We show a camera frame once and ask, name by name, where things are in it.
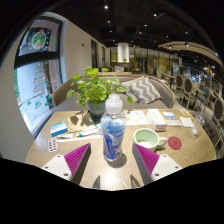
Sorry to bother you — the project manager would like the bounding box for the printed paper leaflet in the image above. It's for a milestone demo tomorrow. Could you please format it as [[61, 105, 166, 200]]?
[[121, 109, 150, 127]]

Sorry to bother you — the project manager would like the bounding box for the dark grey tufted chair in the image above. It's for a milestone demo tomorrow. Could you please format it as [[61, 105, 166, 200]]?
[[199, 114, 223, 144]]

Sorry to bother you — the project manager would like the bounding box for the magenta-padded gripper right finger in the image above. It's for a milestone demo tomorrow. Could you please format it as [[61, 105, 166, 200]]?
[[132, 143, 184, 186]]

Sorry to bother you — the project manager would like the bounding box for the white green tube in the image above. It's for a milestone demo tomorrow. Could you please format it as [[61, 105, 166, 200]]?
[[77, 127, 100, 138]]

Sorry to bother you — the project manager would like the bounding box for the blister pill pack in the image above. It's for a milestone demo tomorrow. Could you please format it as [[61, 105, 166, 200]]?
[[47, 137, 59, 154]]

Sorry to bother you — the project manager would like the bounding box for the window with festive decals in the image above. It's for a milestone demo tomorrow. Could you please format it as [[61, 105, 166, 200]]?
[[13, 18, 64, 134]]

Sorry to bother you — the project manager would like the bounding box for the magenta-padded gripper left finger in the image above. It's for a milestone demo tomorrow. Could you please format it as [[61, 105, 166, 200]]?
[[41, 142, 92, 186]]

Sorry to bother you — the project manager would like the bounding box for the white round column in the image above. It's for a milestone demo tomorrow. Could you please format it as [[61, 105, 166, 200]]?
[[116, 42, 130, 64]]

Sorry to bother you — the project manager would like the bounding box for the group of dining chairs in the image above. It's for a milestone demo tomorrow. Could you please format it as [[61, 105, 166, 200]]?
[[173, 71, 224, 134]]

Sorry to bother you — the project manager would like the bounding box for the flat round red coaster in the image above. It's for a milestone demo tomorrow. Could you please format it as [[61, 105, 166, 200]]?
[[167, 135, 183, 151]]

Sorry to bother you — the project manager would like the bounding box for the green potted plant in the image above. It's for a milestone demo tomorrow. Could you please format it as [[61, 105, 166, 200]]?
[[65, 66, 134, 121]]

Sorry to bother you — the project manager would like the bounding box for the white orange cardboard box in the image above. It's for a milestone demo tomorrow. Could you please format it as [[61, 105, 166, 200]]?
[[146, 108, 168, 132]]

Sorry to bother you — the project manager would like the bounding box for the group of ceiling lights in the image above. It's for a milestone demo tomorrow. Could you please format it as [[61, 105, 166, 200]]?
[[103, 3, 208, 48]]

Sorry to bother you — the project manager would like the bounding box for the light green mug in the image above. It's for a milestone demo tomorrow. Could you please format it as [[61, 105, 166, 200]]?
[[133, 127, 169, 151]]

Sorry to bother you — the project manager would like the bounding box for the yellow square table sign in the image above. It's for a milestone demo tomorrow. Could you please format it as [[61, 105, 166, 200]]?
[[179, 108, 192, 117]]

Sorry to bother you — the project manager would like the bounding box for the grey curved sofa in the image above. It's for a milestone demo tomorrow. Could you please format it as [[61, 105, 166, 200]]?
[[52, 73, 176, 113]]

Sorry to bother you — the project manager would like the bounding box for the white paper napkin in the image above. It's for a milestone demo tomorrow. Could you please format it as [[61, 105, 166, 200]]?
[[179, 116, 195, 129]]

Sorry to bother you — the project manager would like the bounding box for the grey white chevron pillow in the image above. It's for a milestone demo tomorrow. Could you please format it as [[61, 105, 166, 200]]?
[[121, 75, 163, 105]]

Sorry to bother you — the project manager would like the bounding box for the clear blue-labelled water bottle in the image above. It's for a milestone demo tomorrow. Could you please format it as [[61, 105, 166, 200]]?
[[99, 93, 128, 163]]

